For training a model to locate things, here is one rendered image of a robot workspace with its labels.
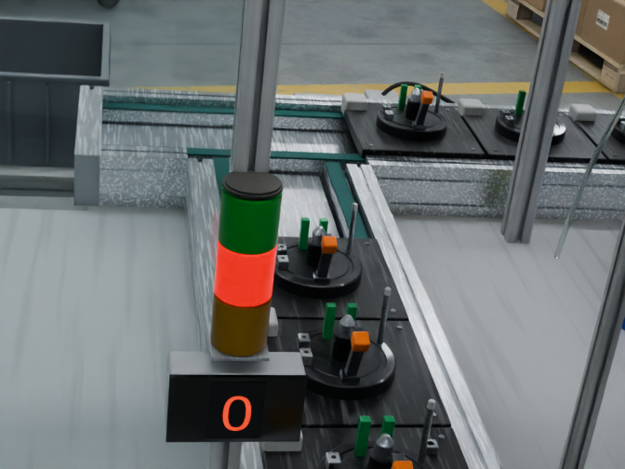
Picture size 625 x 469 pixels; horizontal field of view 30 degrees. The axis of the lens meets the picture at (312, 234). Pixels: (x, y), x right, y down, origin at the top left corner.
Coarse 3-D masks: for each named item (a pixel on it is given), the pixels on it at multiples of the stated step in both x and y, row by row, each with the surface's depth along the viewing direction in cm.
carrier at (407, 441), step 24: (432, 408) 130; (312, 432) 140; (336, 432) 140; (360, 432) 131; (384, 432) 132; (408, 432) 142; (432, 432) 142; (264, 456) 135; (288, 456) 135; (312, 456) 136; (336, 456) 130; (360, 456) 133; (384, 456) 127; (408, 456) 134; (432, 456) 138; (456, 456) 138
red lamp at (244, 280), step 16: (224, 256) 96; (240, 256) 96; (256, 256) 96; (272, 256) 97; (224, 272) 97; (240, 272) 96; (256, 272) 97; (272, 272) 98; (224, 288) 98; (240, 288) 97; (256, 288) 97; (272, 288) 99; (240, 304) 98; (256, 304) 98
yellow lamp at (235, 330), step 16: (224, 304) 98; (224, 320) 99; (240, 320) 98; (256, 320) 99; (224, 336) 100; (240, 336) 99; (256, 336) 100; (224, 352) 100; (240, 352) 100; (256, 352) 101
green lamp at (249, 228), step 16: (224, 192) 95; (224, 208) 95; (240, 208) 94; (256, 208) 94; (272, 208) 94; (224, 224) 95; (240, 224) 94; (256, 224) 94; (272, 224) 95; (224, 240) 96; (240, 240) 95; (256, 240) 95; (272, 240) 96
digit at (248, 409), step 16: (224, 384) 101; (240, 384) 101; (256, 384) 102; (224, 400) 102; (240, 400) 102; (256, 400) 102; (208, 416) 102; (224, 416) 103; (240, 416) 103; (256, 416) 103; (208, 432) 103; (224, 432) 104; (240, 432) 104; (256, 432) 104
